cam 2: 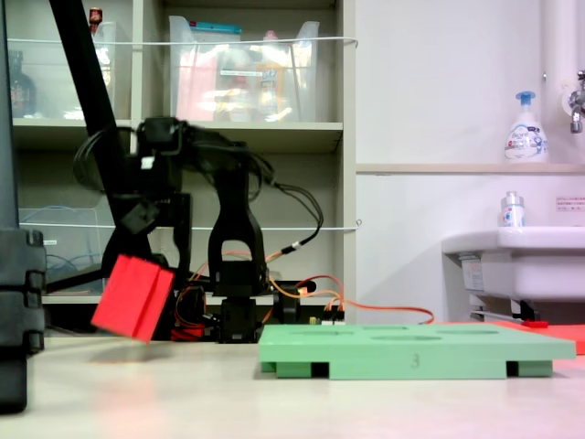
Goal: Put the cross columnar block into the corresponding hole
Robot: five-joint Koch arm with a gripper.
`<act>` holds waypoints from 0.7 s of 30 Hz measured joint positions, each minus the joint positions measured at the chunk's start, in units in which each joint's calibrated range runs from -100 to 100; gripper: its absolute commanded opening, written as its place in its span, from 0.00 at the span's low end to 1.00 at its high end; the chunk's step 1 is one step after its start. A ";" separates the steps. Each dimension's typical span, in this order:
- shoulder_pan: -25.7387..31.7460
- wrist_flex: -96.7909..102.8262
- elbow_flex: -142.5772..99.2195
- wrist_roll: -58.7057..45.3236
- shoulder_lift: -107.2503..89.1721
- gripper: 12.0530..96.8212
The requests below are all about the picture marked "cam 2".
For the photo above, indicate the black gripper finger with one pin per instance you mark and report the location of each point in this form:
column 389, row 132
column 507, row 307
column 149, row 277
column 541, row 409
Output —
column 114, row 244
column 184, row 247

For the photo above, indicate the red cross columnar block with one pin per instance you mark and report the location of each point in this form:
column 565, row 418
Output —
column 128, row 297

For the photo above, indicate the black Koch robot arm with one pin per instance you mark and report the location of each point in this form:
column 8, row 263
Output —
column 237, row 219

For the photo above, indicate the black notched tripod stand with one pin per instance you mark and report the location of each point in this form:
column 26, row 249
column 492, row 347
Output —
column 18, row 274

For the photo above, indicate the beige shelf unit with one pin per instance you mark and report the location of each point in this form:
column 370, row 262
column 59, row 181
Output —
column 242, row 137

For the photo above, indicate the pink pouch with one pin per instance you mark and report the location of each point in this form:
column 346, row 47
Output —
column 196, row 91

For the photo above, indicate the black tripod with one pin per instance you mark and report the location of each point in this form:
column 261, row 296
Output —
column 91, row 91

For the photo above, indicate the clear plastic bin with bottles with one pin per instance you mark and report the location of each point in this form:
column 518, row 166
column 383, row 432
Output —
column 50, row 91

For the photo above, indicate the yellow label bottle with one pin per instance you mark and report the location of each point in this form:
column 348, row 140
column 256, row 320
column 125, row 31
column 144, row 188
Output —
column 270, row 91

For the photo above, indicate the dark glass bottle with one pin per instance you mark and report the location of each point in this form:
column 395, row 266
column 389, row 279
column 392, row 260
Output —
column 22, row 91

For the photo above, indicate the large clear plastic bin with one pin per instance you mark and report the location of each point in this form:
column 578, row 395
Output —
column 301, row 91

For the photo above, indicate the blue topped packet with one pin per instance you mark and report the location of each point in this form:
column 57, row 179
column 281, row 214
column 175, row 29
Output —
column 215, row 27

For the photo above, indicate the bottle with red cap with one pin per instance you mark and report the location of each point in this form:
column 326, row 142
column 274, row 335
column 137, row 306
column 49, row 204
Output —
column 95, row 18

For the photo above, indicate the green shape sorter board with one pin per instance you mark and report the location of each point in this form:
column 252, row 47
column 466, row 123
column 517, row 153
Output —
column 365, row 361

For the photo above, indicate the white sticker on sink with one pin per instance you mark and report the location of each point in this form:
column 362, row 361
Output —
column 473, row 274

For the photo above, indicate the small clear sanitizer bottle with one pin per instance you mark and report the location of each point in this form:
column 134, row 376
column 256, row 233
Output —
column 512, row 215

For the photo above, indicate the white ceramic sink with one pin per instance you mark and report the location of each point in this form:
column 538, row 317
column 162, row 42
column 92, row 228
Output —
column 539, row 265

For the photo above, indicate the white foam soap pump bottle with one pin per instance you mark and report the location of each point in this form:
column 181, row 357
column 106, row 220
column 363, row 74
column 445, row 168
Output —
column 525, row 137

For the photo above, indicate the large flat orange foam sheet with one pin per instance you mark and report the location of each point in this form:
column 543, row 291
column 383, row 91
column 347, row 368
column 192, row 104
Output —
column 566, row 338

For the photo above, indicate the metal water faucet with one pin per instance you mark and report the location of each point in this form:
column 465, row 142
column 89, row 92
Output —
column 577, row 110

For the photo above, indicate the small red text wall sign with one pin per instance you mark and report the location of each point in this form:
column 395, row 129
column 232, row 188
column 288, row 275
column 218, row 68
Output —
column 570, row 203

